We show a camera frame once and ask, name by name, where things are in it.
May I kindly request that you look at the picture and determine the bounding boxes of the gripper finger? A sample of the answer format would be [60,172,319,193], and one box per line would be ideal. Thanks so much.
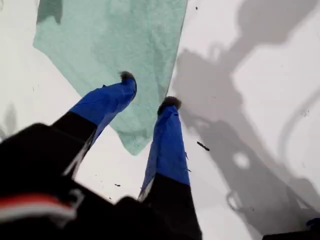
[52,70,138,161]
[138,95,203,240]

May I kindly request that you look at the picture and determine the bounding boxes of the pale green T-shirt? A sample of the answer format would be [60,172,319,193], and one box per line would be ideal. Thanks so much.
[32,0,189,156]

